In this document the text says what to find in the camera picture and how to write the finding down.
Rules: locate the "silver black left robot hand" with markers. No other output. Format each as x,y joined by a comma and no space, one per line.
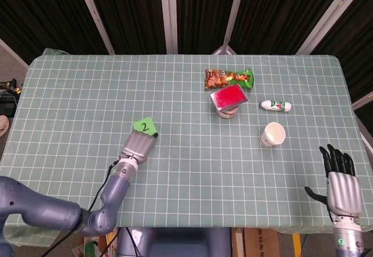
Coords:
138,146

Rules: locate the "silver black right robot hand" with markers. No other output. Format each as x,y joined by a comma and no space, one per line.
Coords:
344,190

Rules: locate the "green numbered card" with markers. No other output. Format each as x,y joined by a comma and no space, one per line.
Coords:
144,126

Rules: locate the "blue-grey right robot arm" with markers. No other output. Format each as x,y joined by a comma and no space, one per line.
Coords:
348,236

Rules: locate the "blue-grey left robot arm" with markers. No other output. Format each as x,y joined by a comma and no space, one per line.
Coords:
43,207

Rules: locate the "green white grid tablecloth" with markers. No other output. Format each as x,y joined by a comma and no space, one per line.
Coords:
189,166

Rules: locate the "white paper cup blue logo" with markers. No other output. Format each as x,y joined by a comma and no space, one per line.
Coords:
272,136

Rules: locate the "clear jar with red label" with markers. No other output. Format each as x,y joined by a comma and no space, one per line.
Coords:
229,113

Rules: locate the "red flat box grey rim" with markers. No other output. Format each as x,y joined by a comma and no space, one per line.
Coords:
228,98

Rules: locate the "brown cardboard box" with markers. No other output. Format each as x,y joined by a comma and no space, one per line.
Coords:
256,244

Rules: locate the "blue-grey robot torso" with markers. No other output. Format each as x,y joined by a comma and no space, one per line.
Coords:
175,242

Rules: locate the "orange green snack packet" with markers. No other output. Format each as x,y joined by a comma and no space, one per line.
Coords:
221,78

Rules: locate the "small white drink bottle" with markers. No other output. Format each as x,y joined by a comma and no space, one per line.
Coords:
275,105

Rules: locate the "colourful printed papers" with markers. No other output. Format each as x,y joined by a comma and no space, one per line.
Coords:
96,246

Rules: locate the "beige shoe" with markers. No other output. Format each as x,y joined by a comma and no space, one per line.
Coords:
3,124

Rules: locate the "white partition frame post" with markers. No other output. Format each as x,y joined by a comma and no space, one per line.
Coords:
169,15
362,99
231,15
96,18
329,18

